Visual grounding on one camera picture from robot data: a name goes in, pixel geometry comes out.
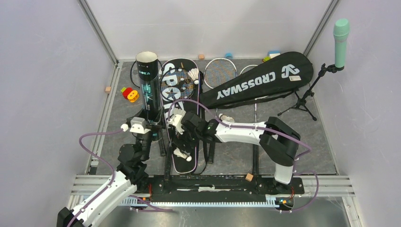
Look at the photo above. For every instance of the red yellow toy blocks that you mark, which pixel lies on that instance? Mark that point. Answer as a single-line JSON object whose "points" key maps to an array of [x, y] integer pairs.
{"points": [[130, 94]]}

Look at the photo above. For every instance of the black white shaft racket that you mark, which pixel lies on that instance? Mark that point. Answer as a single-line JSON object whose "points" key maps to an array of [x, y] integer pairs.
{"points": [[255, 168]]}

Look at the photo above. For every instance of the white shuttlecock floor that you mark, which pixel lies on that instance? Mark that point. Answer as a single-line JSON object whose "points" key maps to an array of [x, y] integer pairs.
{"points": [[224, 117]]}

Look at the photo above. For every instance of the white shuttlecock on racket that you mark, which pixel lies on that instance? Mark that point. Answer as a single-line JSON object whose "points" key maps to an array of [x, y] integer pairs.
{"points": [[194, 75]]}

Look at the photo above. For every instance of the black sport racket bag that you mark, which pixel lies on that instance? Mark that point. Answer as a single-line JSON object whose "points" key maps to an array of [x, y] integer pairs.
{"points": [[181, 166]]}

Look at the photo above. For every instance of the white frame racket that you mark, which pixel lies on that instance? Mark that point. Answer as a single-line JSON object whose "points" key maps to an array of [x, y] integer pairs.
{"points": [[219, 71]]}

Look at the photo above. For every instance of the black racket on bag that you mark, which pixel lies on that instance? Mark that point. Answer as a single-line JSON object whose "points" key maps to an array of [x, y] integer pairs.
{"points": [[176, 84]]}

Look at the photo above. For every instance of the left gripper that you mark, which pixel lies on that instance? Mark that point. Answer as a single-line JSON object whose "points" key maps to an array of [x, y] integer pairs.
{"points": [[154, 128]]}

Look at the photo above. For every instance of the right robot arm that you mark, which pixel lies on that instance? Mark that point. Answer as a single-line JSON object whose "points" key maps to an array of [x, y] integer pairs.
{"points": [[276, 138]]}

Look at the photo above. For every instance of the black microphone tripod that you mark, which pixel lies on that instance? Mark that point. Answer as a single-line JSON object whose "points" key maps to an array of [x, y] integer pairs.
{"points": [[301, 101]]}

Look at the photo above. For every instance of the black crossway racket bag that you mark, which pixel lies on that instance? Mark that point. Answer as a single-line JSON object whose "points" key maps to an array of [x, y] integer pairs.
{"points": [[268, 81]]}

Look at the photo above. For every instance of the black shuttlecock tube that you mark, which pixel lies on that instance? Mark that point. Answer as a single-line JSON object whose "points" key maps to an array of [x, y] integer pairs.
{"points": [[148, 72]]}

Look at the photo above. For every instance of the black racket far left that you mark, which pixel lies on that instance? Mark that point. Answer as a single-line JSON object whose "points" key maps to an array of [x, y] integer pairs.
{"points": [[134, 75]]}

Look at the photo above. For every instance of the white shuttlecock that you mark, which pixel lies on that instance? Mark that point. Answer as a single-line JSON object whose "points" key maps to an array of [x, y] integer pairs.
{"points": [[183, 155], [194, 75]]}

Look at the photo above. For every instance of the green blue blocks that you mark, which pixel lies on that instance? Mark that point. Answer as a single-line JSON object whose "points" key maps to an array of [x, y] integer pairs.
{"points": [[270, 55]]}

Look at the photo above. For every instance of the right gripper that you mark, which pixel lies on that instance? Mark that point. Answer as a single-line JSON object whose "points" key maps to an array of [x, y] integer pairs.
{"points": [[180, 139]]}

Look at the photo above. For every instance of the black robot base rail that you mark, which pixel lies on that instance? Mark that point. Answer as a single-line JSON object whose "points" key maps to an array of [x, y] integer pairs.
{"points": [[217, 188]]}

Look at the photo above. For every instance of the green microphone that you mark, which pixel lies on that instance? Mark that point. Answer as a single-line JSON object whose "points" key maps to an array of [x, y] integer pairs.
{"points": [[340, 33]]}

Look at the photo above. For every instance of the small wooden cube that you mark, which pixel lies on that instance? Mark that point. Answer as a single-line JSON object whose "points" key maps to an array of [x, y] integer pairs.
{"points": [[249, 177]]}

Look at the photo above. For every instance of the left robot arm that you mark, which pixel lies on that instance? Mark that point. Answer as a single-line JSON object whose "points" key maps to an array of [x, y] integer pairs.
{"points": [[128, 177]]}

